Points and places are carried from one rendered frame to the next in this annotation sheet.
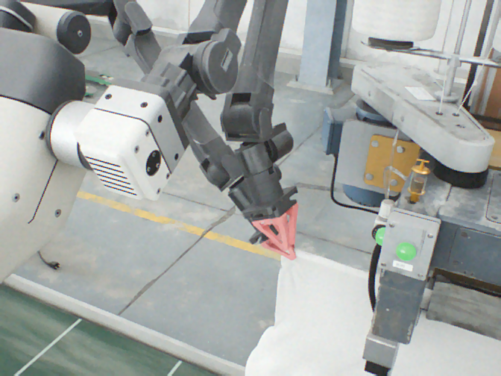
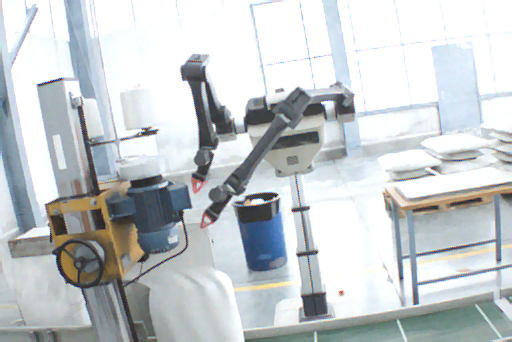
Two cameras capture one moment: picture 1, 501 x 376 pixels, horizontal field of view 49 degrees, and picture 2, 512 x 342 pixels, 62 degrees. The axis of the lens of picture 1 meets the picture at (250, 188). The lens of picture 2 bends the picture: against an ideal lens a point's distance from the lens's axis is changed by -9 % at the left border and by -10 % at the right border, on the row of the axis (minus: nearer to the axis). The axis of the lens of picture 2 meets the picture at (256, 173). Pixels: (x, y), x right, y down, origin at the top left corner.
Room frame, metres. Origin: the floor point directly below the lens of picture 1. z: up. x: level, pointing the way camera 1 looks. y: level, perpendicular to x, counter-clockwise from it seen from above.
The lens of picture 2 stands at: (2.96, -0.41, 1.57)
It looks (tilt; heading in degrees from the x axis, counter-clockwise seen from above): 9 degrees down; 163
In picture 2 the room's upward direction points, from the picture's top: 10 degrees counter-clockwise
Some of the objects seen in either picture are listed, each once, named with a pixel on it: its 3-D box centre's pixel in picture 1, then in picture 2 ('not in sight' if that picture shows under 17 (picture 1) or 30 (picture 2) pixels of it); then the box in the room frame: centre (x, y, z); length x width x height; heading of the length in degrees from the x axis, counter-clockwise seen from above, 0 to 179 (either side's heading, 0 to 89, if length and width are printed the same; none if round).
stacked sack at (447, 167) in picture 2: not in sight; (461, 165); (-1.10, 3.28, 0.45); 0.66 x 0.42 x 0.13; 71
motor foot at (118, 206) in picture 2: not in sight; (125, 204); (1.28, -0.40, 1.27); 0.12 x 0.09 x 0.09; 156
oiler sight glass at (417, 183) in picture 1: (418, 180); not in sight; (0.80, -0.27, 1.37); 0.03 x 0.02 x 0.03; 66
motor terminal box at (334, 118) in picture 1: (338, 136); (179, 200); (1.27, -0.21, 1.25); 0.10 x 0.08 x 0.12; 1
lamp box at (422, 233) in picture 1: (408, 243); not in sight; (0.74, -0.26, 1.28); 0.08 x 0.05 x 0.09; 66
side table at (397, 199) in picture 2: not in sight; (459, 235); (0.47, 1.78, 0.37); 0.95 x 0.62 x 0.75; 66
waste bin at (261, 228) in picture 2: not in sight; (262, 231); (-1.11, 0.78, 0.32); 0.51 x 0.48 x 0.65; 156
